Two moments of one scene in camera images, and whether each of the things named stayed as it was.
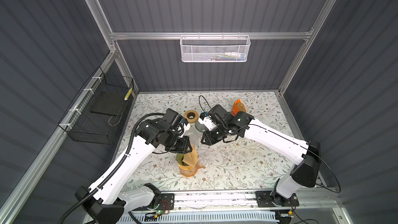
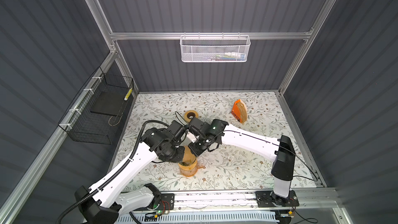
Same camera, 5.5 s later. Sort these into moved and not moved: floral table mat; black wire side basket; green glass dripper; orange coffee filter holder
Moved: green glass dripper
Not moved: floral table mat; black wire side basket; orange coffee filter holder
